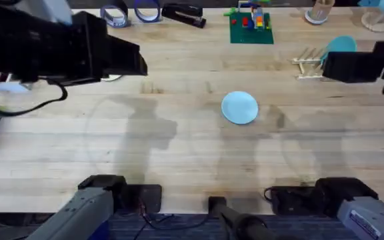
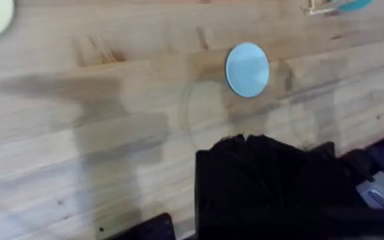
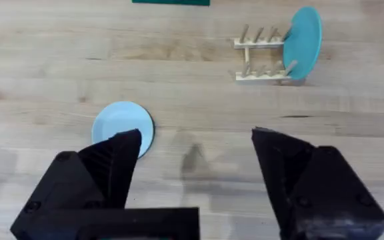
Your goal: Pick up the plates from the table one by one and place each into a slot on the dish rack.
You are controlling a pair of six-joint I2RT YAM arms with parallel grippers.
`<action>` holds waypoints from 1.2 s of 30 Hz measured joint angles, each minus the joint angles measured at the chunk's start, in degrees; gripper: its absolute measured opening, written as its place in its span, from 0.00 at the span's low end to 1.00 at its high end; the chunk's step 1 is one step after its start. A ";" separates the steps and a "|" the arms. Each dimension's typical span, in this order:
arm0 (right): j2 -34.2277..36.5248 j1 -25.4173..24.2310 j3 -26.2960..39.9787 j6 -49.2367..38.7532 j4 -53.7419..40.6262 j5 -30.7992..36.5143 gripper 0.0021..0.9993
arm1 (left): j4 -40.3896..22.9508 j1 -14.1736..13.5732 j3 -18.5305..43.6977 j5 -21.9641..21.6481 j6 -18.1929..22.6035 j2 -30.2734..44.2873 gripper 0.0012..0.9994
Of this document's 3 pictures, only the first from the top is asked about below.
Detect thin black cable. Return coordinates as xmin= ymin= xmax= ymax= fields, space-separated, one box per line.
xmin=132 ymin=201 xmax=213 ymax=240

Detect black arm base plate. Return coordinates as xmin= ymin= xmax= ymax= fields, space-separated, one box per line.
xmin=121 ymin=184 xmax=163 ymax=215
xmin=264 ymin=185 xmax=318 ymax=215

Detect black stapler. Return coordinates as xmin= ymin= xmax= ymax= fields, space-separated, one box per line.
xmin=161 ymin=3 xmax=207 ymax=29

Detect teal plate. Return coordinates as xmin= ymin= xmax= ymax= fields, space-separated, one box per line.
xmin=320 ymin=35 xmax=358 ymax=65

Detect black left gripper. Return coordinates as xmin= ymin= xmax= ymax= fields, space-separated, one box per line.
xmin=0 ymin=3 xmax=148 ymax=85

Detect green board with toy blocks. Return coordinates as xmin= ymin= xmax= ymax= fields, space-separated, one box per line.
xmin=223 ymin=0 xmax=275 ymax=45

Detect small wooden peg rack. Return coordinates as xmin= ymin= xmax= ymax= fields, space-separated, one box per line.
xmin=291 ymin=47 xmax=327 ymax=80

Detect black camera stand pole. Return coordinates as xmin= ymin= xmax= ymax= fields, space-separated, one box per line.
xmin=207 ymin=196 xmax=279 ymax=240

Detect light blue cup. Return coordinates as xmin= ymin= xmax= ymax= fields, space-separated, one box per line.
xmin=357 ymin=0 xmax=384 ymax=14

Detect blue tape roll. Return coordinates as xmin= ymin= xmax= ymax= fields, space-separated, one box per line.
xmin=133 ymin=0 xmax=162 ymax=24
xmin=99 ymin=2 xmax=132 ymax=29

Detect white flat device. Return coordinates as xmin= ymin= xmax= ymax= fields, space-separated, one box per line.
xmin=0 ymin=71 xmax=33 ymax=95

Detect light blue plate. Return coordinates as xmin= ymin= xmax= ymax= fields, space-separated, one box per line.
xmin=221 ymin=91 xmax=259 ymax=125

